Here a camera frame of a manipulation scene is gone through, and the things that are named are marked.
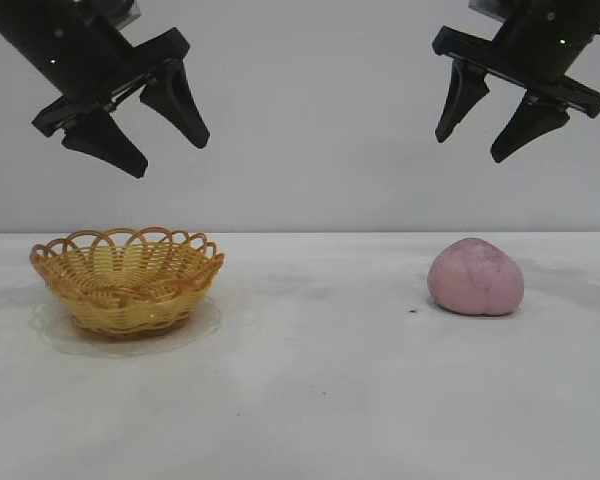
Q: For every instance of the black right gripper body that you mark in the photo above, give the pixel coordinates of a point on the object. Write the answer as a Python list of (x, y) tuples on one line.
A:
[(535, 50)]

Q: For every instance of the pink peach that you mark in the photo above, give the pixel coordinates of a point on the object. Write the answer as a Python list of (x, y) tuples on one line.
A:
[(475, 280)]

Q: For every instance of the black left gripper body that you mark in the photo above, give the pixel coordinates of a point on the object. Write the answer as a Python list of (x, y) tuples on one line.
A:
[(95, 65)]

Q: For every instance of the yellow woven wicker basket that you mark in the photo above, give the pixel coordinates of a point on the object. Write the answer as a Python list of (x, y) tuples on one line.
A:
[(130, 310)]

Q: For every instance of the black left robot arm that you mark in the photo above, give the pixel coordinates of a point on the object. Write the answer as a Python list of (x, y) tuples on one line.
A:
[(15, 15)]

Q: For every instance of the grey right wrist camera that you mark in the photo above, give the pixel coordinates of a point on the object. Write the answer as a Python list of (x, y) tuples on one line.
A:
[(485, 6)]

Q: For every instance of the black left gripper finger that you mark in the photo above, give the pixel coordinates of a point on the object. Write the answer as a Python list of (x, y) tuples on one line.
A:
[(107, 145), (180, 107)]

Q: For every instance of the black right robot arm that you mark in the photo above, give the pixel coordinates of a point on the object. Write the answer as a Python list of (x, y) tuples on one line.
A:
[(587, 6)]

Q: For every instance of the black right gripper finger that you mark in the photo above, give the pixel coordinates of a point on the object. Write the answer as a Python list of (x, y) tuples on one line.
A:
[(462, 97), (530, 125)]

